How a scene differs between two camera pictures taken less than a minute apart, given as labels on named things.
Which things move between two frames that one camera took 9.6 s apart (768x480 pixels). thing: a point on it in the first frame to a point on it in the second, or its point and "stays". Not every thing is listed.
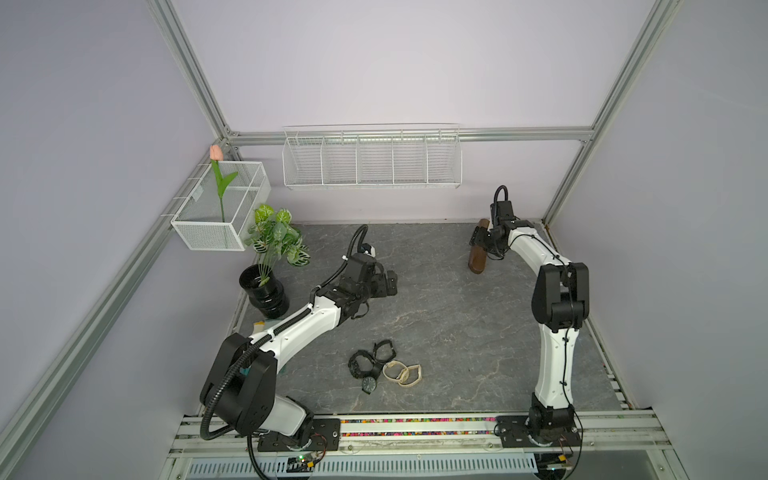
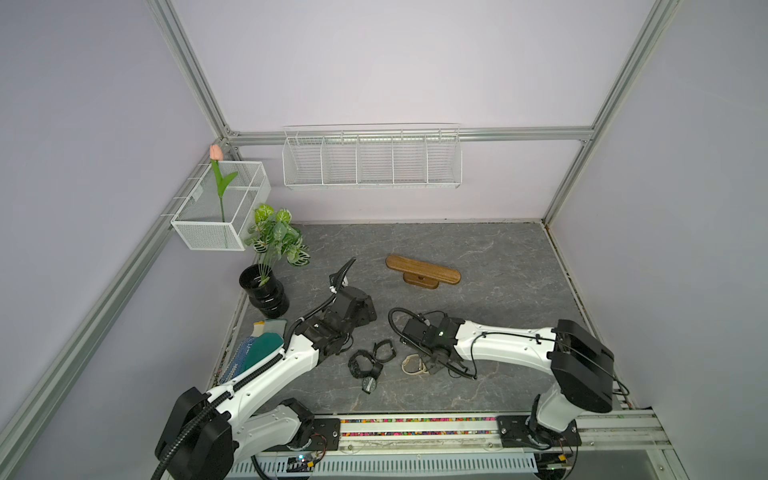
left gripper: (380, 278) to (367, 312)
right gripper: (477, 238) to (428, 366)
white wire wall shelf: (372, 156) stays
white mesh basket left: (220, 212) stays
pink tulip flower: (216, 152) stays
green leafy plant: (271, 234) stays
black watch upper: (375, 348) stays
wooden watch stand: (478, 255) to (421, 274)
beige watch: (403, 376) to (421, 369)
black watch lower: (370, 376) stays
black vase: (265, 291) stays
